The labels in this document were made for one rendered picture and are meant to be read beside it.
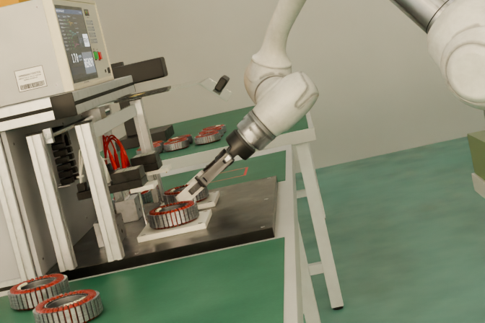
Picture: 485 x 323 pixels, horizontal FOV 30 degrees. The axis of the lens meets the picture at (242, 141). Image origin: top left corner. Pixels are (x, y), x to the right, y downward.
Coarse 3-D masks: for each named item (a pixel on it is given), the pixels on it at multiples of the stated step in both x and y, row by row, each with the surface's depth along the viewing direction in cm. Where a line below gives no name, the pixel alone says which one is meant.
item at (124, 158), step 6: (102, 138) 223; (108, 138) 222; (114, 138) 222; (120, 144) 220; (108, 150) 221; (114, 150) 223; (114, 156) 224; (126, 156) 225; (114, 162) 221; (126, 162) 222; (108, 168) 224; (114, 168) 221
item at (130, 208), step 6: (120, 198) 226; (132, 198) 221; (138, 198) 225; (120, 204) 220; (126, 204) 220; (132, 204) 220; (138, 204) 224; (120, 210) 221; (126, 210) 221; (132, 210) 220; (138, 210) 222; (126, 216) 221; (132, 216) 221; (138, 216) 221; (126, 222) 221
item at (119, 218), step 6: (120, 216) 202; (96, 222) 198; (120, 222) 200; (96, 228) 197; (120, 228) 199; (96, 234) 197; (120, 234) 198; (126, 234) 204; (102, 240) 197; (102, 246) 197
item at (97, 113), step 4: (96, 108) 218; (100, 108) 219; (104, 108) 223; (84, 112) 218; (88, 112) 218; (92, 112) 218; (96, 112) 218; (100, 112) 218; (104, 112) 222; (84, 116) 218; (96, 116) 218; (100, 116) 218; (104, 116) 221; (92, 120) 218; (96, 120) 218
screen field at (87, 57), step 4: (84, 52) 206; (88, 52) 210; (84, 56) 205; (88, 56) 209; (84, 60) 204; (88, 60) 208; (92, 60) 212; (84, 64) 203; (88, 64) 207; (92, 64) 211; (88, 68) 206; (92, 68) 210; (88, 72) 205; (92, 72) 210
